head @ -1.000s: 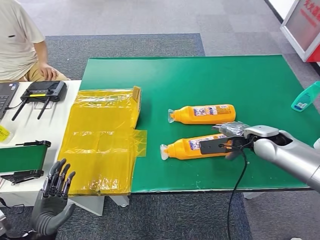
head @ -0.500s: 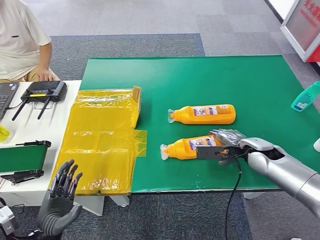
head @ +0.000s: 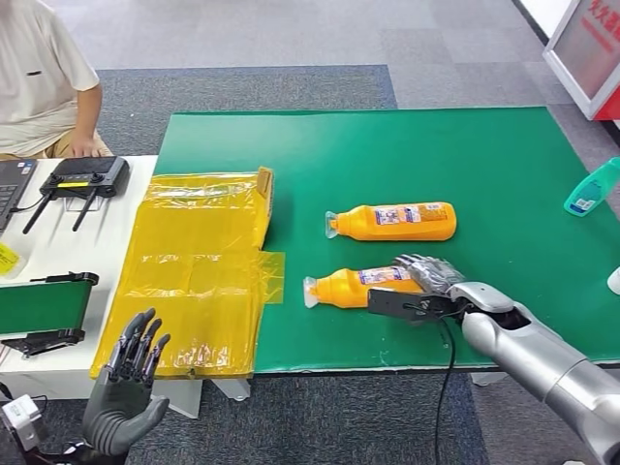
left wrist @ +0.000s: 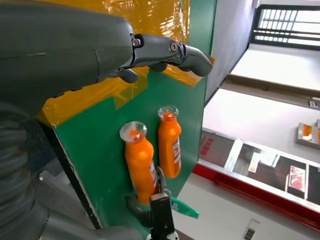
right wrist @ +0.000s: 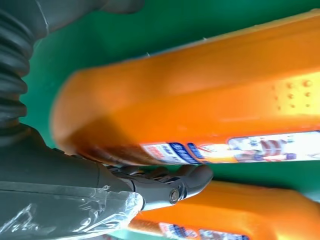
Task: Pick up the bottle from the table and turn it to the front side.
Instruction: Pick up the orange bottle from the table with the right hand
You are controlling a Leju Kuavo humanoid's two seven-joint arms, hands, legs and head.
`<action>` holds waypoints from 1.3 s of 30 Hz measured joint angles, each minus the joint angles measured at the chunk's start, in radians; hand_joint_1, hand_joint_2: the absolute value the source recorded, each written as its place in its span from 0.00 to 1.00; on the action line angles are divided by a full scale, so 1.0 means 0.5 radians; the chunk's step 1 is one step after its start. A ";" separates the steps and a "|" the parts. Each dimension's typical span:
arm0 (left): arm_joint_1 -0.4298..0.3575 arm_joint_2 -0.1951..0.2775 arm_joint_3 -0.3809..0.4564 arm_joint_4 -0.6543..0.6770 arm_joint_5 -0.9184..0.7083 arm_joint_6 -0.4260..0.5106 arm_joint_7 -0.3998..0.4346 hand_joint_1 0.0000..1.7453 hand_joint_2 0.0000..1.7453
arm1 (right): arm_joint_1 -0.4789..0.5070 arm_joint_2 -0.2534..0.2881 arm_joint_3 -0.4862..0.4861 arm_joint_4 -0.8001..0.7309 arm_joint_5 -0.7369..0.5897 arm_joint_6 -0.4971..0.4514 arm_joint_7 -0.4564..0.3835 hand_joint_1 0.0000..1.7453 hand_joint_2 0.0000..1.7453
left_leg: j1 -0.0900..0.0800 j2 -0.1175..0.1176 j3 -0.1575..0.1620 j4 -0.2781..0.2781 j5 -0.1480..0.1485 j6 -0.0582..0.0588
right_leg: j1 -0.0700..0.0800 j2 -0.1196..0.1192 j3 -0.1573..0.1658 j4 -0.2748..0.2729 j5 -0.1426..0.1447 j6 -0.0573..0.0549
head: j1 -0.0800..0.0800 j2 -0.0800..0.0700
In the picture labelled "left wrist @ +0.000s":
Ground orange detergent bottle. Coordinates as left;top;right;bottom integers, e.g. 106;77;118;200
119;120;161;206
157;104;183;180

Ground green table mat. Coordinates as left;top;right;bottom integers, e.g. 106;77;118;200
54;0;218;240

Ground yellow film wrapped cardboard box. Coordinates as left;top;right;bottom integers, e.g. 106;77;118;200
36;0;216;128

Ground floor socket plate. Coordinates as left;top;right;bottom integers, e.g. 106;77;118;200
242;218;260;240

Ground red and white display cabinet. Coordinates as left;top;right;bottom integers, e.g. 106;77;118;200
192;127;320;233

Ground black window grille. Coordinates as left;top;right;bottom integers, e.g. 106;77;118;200
250;4;320;51

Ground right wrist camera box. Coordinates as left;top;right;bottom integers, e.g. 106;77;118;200
149;191;180;240

